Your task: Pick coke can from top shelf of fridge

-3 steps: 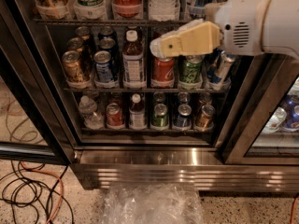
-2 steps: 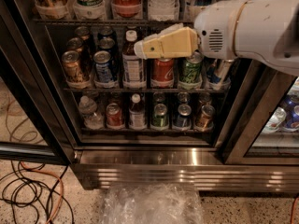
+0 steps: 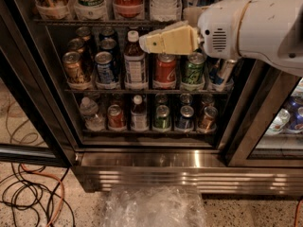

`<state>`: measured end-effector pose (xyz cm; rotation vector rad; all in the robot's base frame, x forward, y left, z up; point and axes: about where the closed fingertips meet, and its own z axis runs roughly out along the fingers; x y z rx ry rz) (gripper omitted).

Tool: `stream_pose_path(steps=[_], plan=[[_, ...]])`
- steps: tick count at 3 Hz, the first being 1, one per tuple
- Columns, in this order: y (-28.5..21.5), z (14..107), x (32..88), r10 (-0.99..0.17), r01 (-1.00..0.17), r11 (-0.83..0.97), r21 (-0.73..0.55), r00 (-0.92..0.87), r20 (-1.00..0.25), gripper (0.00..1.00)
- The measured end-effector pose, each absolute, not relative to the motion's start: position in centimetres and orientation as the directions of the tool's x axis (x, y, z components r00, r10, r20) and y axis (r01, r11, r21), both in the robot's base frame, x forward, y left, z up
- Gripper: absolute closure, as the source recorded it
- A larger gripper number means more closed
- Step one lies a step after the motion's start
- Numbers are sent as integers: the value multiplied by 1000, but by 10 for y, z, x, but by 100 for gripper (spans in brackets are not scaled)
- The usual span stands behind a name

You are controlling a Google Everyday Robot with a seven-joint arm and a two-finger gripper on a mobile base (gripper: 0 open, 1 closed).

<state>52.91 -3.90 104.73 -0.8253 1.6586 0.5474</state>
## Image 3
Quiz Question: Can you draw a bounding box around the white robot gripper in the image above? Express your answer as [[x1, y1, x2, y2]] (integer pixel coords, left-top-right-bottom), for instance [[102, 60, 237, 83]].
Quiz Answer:
[[139, 0, 250, 60]]

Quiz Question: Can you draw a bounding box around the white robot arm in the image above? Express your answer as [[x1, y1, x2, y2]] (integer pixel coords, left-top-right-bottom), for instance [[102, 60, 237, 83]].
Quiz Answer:
[[139, 0, 303, 77]]

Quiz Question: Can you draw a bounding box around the white plastic bottle top shelf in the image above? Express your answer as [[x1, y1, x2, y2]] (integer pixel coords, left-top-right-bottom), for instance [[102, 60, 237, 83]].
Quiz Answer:
[[150, 0, 178, 22]]

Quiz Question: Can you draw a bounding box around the red coke can middle shelf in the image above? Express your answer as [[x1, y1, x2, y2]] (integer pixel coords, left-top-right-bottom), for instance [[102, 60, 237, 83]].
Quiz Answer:
[[154, 54, 176, 83]]

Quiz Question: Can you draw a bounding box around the green can middle shelf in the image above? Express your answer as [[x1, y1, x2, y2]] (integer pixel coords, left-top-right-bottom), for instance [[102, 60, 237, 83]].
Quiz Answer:
[[182, 52, 205, 85]]

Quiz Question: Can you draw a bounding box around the slim redbull can middle shelf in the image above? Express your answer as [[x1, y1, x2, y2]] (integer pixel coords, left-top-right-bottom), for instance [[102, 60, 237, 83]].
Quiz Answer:
[[214, 60, 237, 85]]

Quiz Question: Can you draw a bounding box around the brown tea bottle middle shelf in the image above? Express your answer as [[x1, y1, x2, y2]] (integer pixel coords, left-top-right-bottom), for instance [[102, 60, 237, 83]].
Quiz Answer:
[[124, 30, 147, 84]]

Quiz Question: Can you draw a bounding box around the brown tea bottle shelf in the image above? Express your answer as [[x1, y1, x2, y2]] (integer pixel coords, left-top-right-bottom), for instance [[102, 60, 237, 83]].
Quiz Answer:
[[131, 95, 148, 131], [124, 30, 147, 84]]

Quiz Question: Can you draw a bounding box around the blue can bottom shelf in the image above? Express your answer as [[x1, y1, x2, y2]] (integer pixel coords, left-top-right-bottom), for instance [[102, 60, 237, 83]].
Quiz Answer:
[[176, 105, 194, 130]]

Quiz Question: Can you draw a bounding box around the blue pepsi can middle shelf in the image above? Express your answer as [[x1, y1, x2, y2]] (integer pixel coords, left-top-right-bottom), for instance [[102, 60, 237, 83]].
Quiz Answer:
[[95, 51, 118, 84]]

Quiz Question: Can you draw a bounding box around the green can bottom shelf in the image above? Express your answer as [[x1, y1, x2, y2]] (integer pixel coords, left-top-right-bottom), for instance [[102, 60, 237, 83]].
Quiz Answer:
[[154, 105, 170, 130]]

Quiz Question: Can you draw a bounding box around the gold can bottom shelf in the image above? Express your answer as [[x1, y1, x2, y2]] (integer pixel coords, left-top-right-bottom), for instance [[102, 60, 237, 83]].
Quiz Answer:
[[198, 106, 218, 130]]

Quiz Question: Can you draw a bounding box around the gold can shelf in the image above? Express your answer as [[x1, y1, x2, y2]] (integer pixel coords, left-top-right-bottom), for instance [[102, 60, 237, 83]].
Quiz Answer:
[[198, 106, 218, 130], [62, 51, 89, 84]]

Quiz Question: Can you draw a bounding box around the brown tea bottle bottom shelf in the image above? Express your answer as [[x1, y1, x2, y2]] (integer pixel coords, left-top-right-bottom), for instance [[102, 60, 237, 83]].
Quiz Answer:
[[131, 95, 148, 131]]

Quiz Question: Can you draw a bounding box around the red can bottom shelf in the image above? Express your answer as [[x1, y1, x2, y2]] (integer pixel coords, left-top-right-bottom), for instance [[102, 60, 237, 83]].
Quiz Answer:
[[107, 104, 126, 129]]

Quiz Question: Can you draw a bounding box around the gold can front middle shelf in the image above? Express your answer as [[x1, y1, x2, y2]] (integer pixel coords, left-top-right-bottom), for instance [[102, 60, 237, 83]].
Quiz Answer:
[[62, 51, 89, 84]]

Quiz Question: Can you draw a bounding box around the stainless steel fridge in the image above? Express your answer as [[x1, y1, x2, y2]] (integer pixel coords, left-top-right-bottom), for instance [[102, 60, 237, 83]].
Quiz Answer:
[[0, 0, 303, 197]]

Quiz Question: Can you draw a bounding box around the water bottle bottom shelf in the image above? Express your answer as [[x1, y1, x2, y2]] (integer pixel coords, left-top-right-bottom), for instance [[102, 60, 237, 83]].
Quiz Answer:
[[80, 96, 105, 131]]

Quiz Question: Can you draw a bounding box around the blue can right fridge section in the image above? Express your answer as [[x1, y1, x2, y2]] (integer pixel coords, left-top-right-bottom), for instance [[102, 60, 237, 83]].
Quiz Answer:
[[286, 107, 303, 132]]

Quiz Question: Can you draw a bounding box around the clear plastic bag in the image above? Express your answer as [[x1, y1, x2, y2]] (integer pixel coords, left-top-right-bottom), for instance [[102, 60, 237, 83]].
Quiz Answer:
[[102, 186, 207, 227]]

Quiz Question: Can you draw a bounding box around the orange cable on floor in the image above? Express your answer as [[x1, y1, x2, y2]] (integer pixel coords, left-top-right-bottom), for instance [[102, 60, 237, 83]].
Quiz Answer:
[[19, 164, 66, 227]]

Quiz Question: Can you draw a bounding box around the black cable on floor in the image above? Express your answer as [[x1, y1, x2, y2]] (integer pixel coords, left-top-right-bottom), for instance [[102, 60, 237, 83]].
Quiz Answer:
[[0, 163, 77, 227]]

